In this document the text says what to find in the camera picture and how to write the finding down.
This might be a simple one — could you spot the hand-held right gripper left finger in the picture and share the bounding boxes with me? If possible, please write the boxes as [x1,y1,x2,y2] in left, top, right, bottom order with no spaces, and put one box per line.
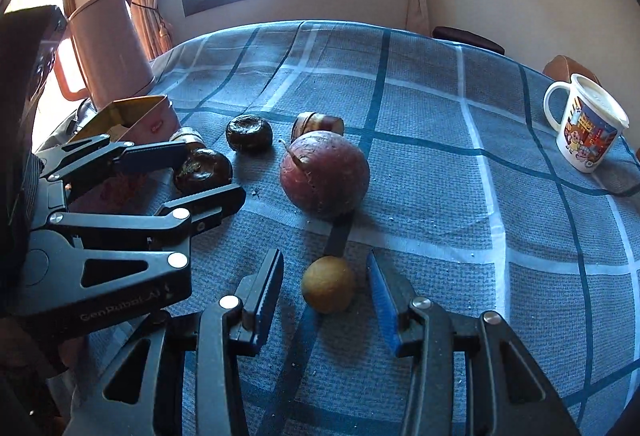
[65,247,286,436]

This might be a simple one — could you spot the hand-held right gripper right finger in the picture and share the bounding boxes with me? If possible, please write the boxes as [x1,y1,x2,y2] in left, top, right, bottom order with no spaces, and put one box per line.
[366,250,583,436]

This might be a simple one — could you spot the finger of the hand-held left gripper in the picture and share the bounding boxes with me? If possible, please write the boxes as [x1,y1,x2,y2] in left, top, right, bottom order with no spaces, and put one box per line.
[30,183,247,253]
[37,133,189,182]

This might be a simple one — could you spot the pink tin box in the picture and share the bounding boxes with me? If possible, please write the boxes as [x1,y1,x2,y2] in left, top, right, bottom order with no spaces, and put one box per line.
[70,95,182,217]

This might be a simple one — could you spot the dark water chestnut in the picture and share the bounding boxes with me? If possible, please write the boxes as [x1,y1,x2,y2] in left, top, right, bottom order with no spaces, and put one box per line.
[173,148,234,197]
[225,114,274,154]

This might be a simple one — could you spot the cut sugar cane piece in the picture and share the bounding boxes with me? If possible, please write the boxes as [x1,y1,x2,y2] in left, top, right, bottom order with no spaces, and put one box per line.
[291,111,346,140]
[169,127,203,152]

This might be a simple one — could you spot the brown longan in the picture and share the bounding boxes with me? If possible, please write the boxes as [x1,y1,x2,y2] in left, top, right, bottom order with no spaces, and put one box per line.
[301,256,357,314]

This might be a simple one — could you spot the purple passion fruit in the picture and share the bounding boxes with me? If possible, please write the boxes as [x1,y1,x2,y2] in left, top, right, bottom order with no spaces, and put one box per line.
[278,130,371,219]

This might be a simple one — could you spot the pink electric kettle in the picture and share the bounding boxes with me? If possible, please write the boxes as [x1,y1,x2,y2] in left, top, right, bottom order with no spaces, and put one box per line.
[54,0,156,109]

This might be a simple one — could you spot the white cartoon print mug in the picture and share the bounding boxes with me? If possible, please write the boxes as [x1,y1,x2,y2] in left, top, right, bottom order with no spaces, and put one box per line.
[543,73,630,174]

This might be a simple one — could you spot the black round stool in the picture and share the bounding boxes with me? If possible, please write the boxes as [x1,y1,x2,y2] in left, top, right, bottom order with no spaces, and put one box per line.
[432,26,506,56]

